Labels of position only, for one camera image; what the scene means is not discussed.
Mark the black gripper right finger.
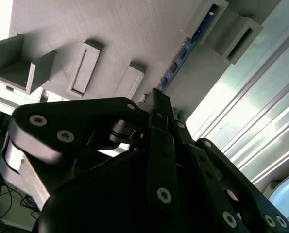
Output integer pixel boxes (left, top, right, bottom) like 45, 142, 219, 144
158, 92, 289, 233

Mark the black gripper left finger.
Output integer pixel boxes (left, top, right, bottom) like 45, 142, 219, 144
0, 88, 180, 219

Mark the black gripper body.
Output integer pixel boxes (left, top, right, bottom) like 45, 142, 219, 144
32, 150, 220, 233

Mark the blue RAM stick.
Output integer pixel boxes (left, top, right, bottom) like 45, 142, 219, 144
157, 3, 220, 94

